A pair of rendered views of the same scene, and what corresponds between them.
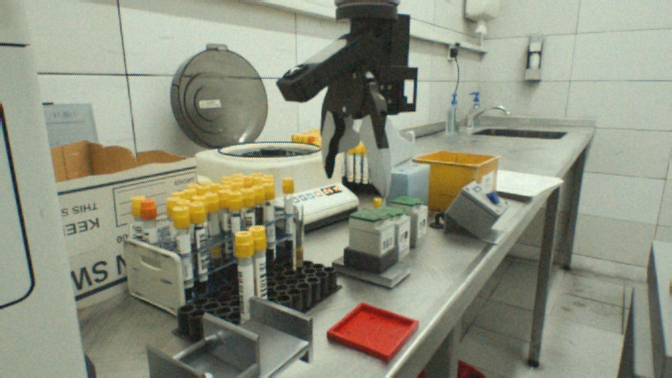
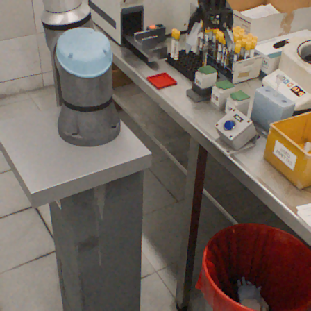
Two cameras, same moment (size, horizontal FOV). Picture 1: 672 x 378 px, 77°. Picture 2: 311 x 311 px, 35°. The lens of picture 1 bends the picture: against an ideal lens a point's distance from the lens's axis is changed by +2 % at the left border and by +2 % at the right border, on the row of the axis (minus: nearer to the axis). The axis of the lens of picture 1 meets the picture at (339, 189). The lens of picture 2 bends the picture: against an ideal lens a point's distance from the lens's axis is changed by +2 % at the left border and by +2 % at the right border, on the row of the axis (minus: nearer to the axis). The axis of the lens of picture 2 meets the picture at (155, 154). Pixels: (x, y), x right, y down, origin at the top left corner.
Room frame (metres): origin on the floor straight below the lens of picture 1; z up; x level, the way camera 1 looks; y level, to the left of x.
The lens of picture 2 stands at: (0.89, -1.20, 1.61)
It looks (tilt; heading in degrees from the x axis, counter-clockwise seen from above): 38 degrees down; 114
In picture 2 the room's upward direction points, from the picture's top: 2 degrees clockwise
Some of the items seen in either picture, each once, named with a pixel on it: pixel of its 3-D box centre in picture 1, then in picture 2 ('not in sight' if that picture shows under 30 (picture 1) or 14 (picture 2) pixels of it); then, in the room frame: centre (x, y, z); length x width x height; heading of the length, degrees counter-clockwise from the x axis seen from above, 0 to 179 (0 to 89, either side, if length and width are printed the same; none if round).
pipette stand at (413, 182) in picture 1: (407, 195); (271, 112); (0.73, -0.12, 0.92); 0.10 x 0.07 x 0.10; 148
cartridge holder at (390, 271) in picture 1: (371, 259); (204, 89); (0.52, -0.04, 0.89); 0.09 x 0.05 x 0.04; 55
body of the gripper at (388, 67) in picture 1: (370, 65); (216, 3); (0.52, -0.04, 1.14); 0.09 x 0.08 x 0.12; 123
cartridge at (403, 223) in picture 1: (389, 232); (222, 94); (0.58, -0.07, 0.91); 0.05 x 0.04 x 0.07; 56
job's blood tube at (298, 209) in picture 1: (298, 245); (204, 61); (0.48, 0.05, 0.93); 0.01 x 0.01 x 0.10; 57
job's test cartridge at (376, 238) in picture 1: (371, 240); (205, 80); (0.52, -0.04, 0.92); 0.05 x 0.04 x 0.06; 55
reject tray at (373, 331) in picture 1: (373, 329); (162, 80); (0.38, -0.03, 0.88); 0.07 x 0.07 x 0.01; 56
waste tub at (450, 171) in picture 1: (454, 181); (306, 148); (0.84, -0.24, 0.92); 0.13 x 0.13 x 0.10; 53
